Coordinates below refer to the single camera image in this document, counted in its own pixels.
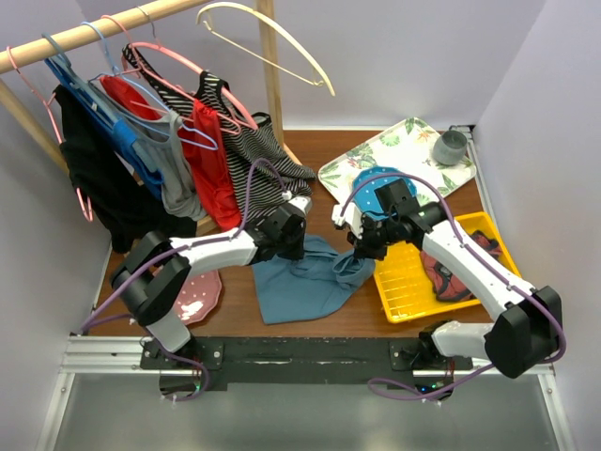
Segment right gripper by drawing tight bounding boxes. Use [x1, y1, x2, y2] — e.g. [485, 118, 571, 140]
[347, 215, 400, 262]

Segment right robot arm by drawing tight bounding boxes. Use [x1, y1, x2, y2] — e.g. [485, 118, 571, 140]
[332, 175, 566, 379]

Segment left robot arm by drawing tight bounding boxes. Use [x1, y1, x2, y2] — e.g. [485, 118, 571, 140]
[110, 196, 312, 368]

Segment striped tank top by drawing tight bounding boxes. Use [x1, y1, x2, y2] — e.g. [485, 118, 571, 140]
[122, 44, 316, 222]

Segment red tank top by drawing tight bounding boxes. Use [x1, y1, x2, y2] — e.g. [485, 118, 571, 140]
[100, 77, 241, 231]

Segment maroon tank top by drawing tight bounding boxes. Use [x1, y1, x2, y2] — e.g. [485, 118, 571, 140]
[420, 230, 502, 303]

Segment royal blue tank top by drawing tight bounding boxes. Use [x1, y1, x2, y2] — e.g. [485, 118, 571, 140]
[44, 55, 163, 200]

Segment black tank top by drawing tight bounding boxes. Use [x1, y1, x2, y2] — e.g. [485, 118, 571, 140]
[54, 86, 196, 254]

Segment grey tank top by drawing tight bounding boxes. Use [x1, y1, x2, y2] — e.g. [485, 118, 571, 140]
[132, 112, 207, 221]

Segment pink hanger with black top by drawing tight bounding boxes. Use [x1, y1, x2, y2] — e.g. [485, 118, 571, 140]
[6, 46, 94, 223]

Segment pink hanger with striped top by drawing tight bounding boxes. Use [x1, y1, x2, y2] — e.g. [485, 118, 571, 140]
[101, 14, 258, 130]

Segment light blue hanger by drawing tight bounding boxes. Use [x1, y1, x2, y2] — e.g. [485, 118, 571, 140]
[81, 21, 218, 151]

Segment cream empty hanger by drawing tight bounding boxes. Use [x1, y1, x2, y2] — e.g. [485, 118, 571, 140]
[195, 1, 336, 97]

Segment grey blue hanger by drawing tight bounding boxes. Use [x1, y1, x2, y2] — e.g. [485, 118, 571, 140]
[41, 33, 119, 133]

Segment blue dotted plate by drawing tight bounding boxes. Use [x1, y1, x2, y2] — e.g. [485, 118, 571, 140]
[351, 165, 399, 216]

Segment yellow plastic bin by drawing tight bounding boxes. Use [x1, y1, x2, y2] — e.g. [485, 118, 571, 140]
[374, 211, 520, 323]

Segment floral serving tray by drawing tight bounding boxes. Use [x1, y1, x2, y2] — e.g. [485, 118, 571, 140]
[317, 117, 476, 203]

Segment pink dotted plate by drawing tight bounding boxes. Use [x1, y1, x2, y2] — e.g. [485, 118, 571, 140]
[174, 271, 223, 325]

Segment grey cup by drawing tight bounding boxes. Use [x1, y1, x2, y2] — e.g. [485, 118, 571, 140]
[432, 130, 468, 166]

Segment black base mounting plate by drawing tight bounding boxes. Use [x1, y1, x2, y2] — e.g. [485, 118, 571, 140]
[140, 336, 472, 394]

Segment wooden clothes rack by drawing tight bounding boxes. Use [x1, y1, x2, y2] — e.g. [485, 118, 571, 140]
[0, 0, 301, 257]

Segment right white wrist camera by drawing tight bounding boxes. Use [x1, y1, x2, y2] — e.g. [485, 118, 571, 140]
[331, 202, 363, 238]

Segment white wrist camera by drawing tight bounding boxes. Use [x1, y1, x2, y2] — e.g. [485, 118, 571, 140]
[331, 202, 363, 238]
[281, 191, 313, 217]

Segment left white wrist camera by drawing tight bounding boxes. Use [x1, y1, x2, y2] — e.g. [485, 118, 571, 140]
[281, 191, 313, 217]

